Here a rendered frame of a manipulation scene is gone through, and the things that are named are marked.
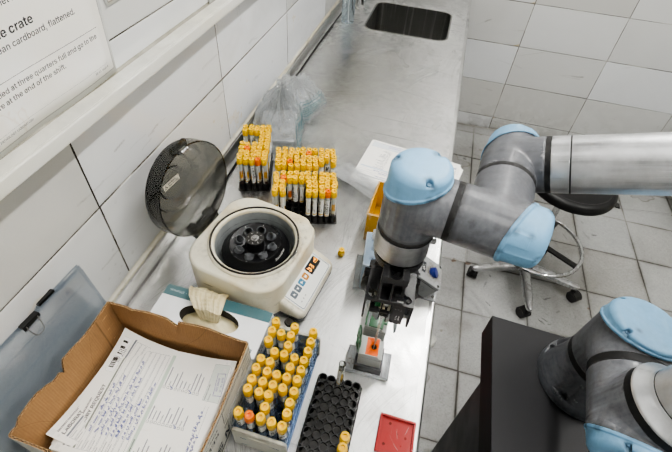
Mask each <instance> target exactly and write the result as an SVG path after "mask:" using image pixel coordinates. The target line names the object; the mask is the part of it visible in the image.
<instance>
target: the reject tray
mask: <svg viewBox="0 0 672 452"><path fill-rule="evenodd" d="M415 431H416V422H413V421H409V420H406V419H403V418H399V417H396V416H393V415H390V414H386V413H383V412H381V415H380V420H379V426H378V431H377V437H376V442H375V447H374V451H375V452H413V447H414V439H415Z"/></svg>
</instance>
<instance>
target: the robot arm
mask: <svg viewBox="0 0 672 452"><path fill-rule="evenodd" d="M535 193H563V194H605V195H647V196H672V132H650V133H622V134H594V135H566V136H539V135H538V134H537V132H536V131H534V130H533V129H532V128H529V127H527V126H524V125H522V124H509V125H505V126H503V127H500V128H499V129H497V130H496V131H495V132H494V133H493V134H492V135H491V136H490V138H489V140H488V142H487V144H486V146H485V147H484V149H483V151H482V154H481V159H480V165H479V168H478V171H477V174H476V177H475V180H474V183H473V184H469V183H466V182H463V181H460V180H457V179H454V168H453V165H452V163H451V162H450V161H449V160H448V158H446V157H442V156H441V155H440V153H439V152H437V151H434V150H431V149H427V148H410V149H406V150H404V151H402V152H400V153H398V154H397V155H396V156H395V157H394V158H393V159H392V161H391V164H390V168H389V171H388V175H387V179H386V181H385V182H384V186H383V198H382V204H381V209H380V214H379V219H378V222H377V227H376V232H375V238H374V256H375V259H373V260H370V265H369V267H371V268H369V267H365V270H364V273H363V275H362V280H361V284H360V285H361V288H362V289H363V290H364V291H365V298H364V303H363V308H362V313H361V317H363V314H364V309H365V304H367V307H368V309H369V315H368V320H367V327H368V326H369V323H370V319H371V316H373V317H374V318H375V319H376V320H378V318H379V316H383V317H385V320H384V321H385V322H388V321H389V322H390V323H393V333H395V332H396V329H397V324H399V325H400V324H401V322H402V318H404V319H405V318H406V324H405V327H407V326H408V323H409V321H410V318H411V315H412V312H413V309H414V301H415V300H416V299H417V297H418V292H419V285H420V280H421V279H419V278H417V277H418V276H419V271H418V270H419V269H420V268H421V266H422V265H423V262H424V259H425V258H426V256H427V254H428V251H429V248H430V244H433V245H435V244H436V242H437V239H440V240H443V241H445V242H448V243H451V244H454V245H457V246H459V247H462V248H465V249H468V250H471V251H474V252H476V253H479V254H482V255H485V256H488V257H490V258H493V260H494V261H497V262H498V261H502V262H506V263H509V264H512V265H515V266H519V267H522V268H532V267H534V266H535V265H537V264H538V263H539V261H540V260H541V259H542V257H543V256H544V254H545V252H546V250H547V247H548V245H549V243H550V240H551V237H552V234H553V230H554V224H555V217H554V215H553V212H552V211H551V210H550V209H547V208H544V207H542V206H540V205H539V204H538V203H534V198H535ZM436 238H437V239H436ZM537 373H538V377H539V380H540V383H541V385H542V387H543V389H544V390H545V392H546V394H547V395H548V396H549V398H550V399H551V400H552V401H553V402H554V403H555V404H556V405H557V406H558V407H559V408H560V409H561V410H563V411H564V412H565V413H567V414H568V415H570V416H572V417H574V418H576V419H578V420H581V421H584V422H585V423H584V429H585V432H586V446H587V448H588V450H589V452H672V318H671V317H670V316H669V315H668V314H667V313H666V312H664V311H663V310H661V309H660V308H658V307H657V306H655V305H653V304H651V303H649V302H647V301H644V300H642V299H639V298H634V297H619V298H616V299H614V300H612V301H611V302H610V303H608V304H607V305H604V306H602V307H601V309H600V311H599V312H598V313H597V314H596V315H595V316H594V317H593V318H592V319H591V320H589V321H588V322H587V323H586V324H585V325H584V326H583V327H582V328H581V329H580V330H579V331H578V332H577V333H576V334H574V335H573V336H570V337H566V338H563V339H559V340H556V341H553V342H551V343H550V344H549V345H547V346H546V347H545V348H544V349H543V350H542V352H541V353H540V355H539V357H538V360H537Z"/></svg>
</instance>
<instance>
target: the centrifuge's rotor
mask: <svg viewBox="0 0 672 452"><path fill-rule="evenodd" d="M245 232H247V235H246V234H245ZM221 253H222V259H223V263H224V264H225V265H226V266H228V267H229V268H231V269H234V270H237V271H241V272H249V273H254V272H262V271H266V270H269V269H272V268H274V267H276V266H278V265H279V264H281V263H282V262H284V261H285V260H286V259H287V258H288V257H289V255H290V244H289V240H288V238H287V236H286V235H285V233H284V232H283V231H282V230H280V229H279V228H277V227H275V226H273V225H270V224H267V223H260V222H255V223H249V224H245V225H243V226H240V227H238V228H237V229H235V230H233V231H232V232H231V233H230V234H229V235H228V236H227V237H226V239H225V240H224V242H223V245H222V250H221Z"/></svg>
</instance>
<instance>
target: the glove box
mask: <svg viewBox="0 0 672 452"><path fill-rule="evenodd" d="M150 312H152V313H155V314H159V315H162V316H165V317H167V318H169V319H170V320H172V321H173V322H174V323H176V324H177V325H178V322H179V321H181V322H186V323H192V324H197V325H201V326H205V327H208V328H211V329H214V330H216V331H218V332H221V333H224V334H226V335H229V336H232V337H234V338H237V339H240V340H244V341H247V342H248V343H249V349H250V356H251V361H252V364H254V363H257V361H256V360H257V356H258V355H259V354H263V353H264V350H265V348H266V347H265V345H264V338H265V337H266V336H268V328H269V327H270V326H272V319H273V318H274V315H273V313H271V312H268V311H265V310H262V309H259V308H255V307H252V306H248V305H245V304H241V303H238V302H234V301H230V298H229V295H227V294H218V293H215V292H213V291H210V290H208V289H207V288H204V287H202V288H198V287H196V288H195V287H193V286H190V288H189V289H187V288H184V287H180V286H177V285H173V284H168V286H167V287H166V289H165V290H164V292H163V293H162V295H161V296H160V298H159V299H158V301H157V302H156V304H155V305H154V307H153V308H152V310H151V311H150Z"/></svg>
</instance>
